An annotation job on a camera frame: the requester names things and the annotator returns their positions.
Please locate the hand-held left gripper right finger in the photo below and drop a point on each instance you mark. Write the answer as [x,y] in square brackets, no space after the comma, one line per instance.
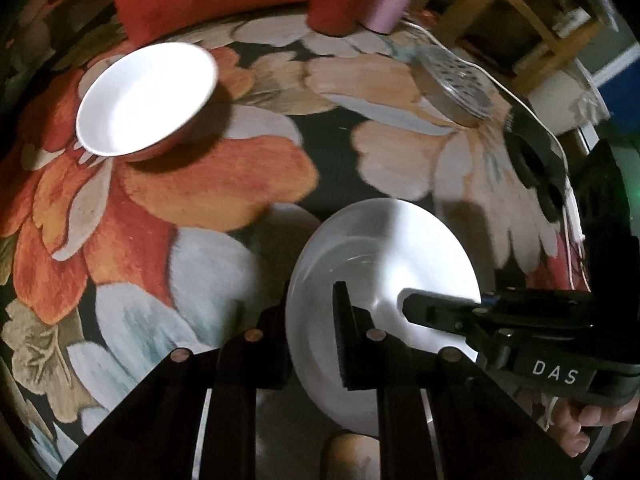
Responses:
[342,345]

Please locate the round perforated metal tin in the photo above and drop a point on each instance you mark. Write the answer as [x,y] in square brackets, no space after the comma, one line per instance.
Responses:
[450,80]

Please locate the white framed blue door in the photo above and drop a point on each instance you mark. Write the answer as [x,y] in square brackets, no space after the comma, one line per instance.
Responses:
[617,75]

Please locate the white bowl with red outside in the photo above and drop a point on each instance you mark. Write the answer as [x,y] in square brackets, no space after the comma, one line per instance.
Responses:
[145,100]

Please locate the floral rug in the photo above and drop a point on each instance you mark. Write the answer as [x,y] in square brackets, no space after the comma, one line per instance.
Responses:
[200,180]

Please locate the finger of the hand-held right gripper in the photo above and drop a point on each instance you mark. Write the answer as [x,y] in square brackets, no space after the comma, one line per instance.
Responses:
[440,312]

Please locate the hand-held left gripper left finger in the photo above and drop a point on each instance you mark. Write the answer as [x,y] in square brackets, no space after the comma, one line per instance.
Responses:
[275,355]

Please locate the white fringed cloth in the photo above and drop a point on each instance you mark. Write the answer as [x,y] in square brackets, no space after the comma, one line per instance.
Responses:
[560,95]

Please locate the person's right hand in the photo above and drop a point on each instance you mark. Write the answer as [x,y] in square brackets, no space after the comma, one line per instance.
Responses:
[575,425]

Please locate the person's bare leg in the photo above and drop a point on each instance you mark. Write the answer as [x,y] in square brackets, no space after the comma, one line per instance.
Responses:
[352,457]

